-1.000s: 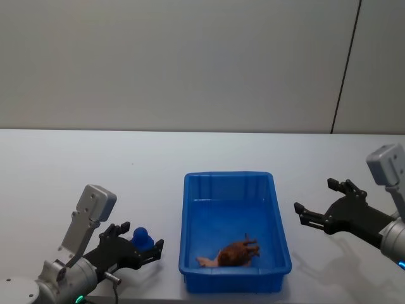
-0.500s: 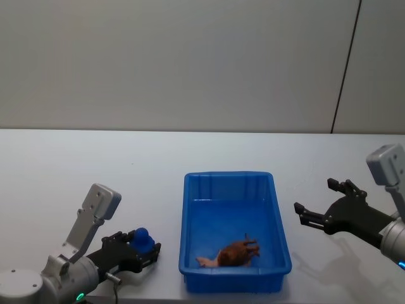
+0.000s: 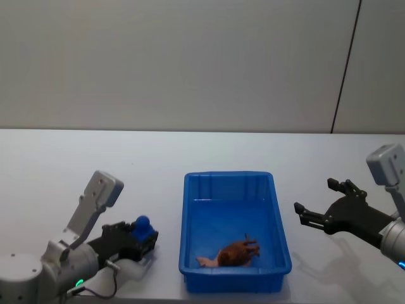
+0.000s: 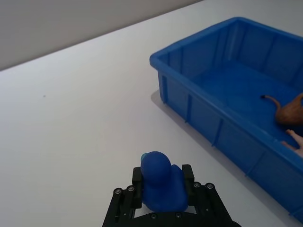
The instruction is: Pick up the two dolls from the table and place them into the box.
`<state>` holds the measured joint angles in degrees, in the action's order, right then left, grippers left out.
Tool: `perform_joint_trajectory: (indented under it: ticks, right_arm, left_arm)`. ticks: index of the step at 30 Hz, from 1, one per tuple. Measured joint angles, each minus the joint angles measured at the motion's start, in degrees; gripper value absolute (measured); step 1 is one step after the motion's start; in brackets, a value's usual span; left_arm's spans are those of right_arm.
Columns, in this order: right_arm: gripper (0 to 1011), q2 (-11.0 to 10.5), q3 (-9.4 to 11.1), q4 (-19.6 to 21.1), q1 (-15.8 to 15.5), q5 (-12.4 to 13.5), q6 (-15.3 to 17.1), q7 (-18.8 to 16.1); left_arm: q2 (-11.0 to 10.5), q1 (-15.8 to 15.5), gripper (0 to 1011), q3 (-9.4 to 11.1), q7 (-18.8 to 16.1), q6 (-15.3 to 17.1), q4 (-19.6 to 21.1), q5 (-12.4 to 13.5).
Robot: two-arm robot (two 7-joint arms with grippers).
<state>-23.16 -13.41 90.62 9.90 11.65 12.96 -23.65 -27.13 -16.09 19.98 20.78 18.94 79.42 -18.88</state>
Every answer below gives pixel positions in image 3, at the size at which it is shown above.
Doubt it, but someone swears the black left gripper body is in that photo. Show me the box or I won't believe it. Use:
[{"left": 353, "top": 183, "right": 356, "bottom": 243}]
[{"left": 86, "top": 221, "right": 142, "bottom": 269}]

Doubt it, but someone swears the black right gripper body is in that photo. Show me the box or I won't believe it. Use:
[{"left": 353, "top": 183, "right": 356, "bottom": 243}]
[{"left": 323, "top": 194, "right": 394, "bottom": 250}]

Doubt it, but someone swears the blue toy figure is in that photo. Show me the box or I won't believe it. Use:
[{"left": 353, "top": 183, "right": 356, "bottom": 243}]
[{"left": 130, "top": 215, "right": 159, "bottom": 246}]

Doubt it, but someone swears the blue plastic bin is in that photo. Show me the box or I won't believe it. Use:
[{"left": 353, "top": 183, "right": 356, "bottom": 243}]
[{"left": 178, "top": 170, "right": 293, "bottom": 294}]

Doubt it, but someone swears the brown toy snail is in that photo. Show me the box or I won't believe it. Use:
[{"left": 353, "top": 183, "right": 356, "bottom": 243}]
[{"left": 196, "top": 233, "right": 262, "bottom": 269}]

